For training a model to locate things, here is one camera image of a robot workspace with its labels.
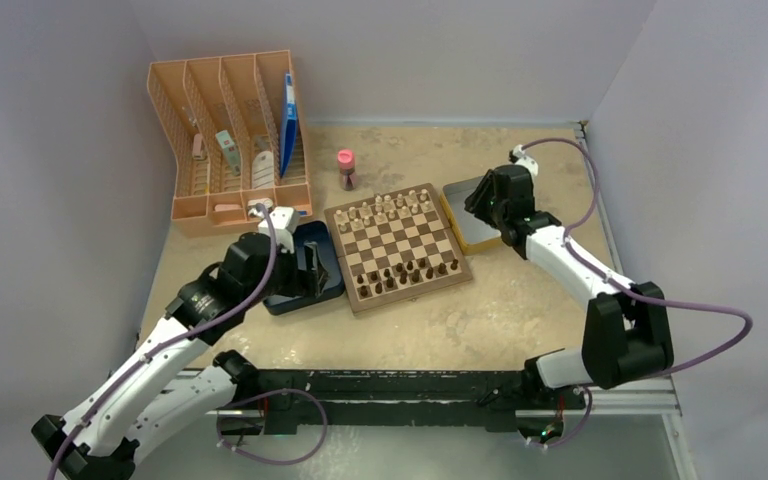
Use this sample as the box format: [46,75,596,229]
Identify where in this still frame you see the blue folder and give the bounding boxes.
[279,71,298,177]

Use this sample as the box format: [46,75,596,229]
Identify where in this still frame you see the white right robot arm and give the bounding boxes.
[465,164,674,407]

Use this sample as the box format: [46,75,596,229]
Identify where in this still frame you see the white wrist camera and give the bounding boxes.
[258,206,300,253]
[509,145,539,177]

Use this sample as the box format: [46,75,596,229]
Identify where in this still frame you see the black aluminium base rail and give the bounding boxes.
[158,367,682,439]

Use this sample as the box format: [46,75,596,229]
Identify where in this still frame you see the dark blue tin lid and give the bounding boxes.
[263,221,345,316]

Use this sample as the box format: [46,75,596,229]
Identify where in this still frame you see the wooden chess board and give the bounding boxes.
[324,183,473,315]

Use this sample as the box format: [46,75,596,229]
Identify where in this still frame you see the teal white small box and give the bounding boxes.
[215,130,242,177]

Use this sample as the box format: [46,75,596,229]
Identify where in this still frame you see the row of white chess pieces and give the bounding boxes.
[325,186,445,233]

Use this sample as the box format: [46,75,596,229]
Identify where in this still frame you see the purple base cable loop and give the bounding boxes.
[215,387,329,466]

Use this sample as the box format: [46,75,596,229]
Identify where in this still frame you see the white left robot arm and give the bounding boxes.
[32,229,328,479]

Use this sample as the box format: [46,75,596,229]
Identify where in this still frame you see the pink small item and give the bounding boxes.
[191,133,206,161]

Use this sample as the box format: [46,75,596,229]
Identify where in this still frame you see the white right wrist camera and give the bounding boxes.
[509,145,539,177]

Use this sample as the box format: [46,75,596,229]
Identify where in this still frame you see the white striped card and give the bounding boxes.
[251,150,276,189]

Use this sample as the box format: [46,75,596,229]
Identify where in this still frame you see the silver metal tin tray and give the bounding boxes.
[440,177,503,255]

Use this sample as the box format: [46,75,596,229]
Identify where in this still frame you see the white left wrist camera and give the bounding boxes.
[258,206,300,253]

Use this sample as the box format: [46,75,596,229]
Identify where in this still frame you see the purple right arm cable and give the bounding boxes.
[519,137,754,382]

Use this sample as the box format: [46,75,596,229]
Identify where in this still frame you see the pink capped small bottle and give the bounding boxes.
[337,149,357,191]

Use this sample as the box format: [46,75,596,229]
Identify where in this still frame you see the white clip in organizer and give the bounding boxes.
[247,197,274,214]

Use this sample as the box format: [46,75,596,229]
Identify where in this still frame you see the orange plastic file organizer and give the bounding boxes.
[147,50,314,237]

